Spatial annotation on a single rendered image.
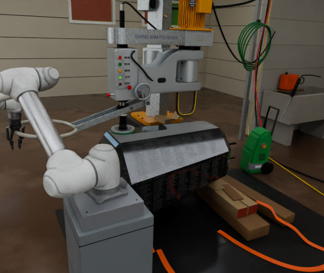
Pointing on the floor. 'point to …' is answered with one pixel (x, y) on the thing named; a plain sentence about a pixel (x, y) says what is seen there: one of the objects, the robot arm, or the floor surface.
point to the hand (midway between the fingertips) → (15, 144)
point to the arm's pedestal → (110, 245)
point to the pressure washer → (258, 149)
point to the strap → (267, 256)
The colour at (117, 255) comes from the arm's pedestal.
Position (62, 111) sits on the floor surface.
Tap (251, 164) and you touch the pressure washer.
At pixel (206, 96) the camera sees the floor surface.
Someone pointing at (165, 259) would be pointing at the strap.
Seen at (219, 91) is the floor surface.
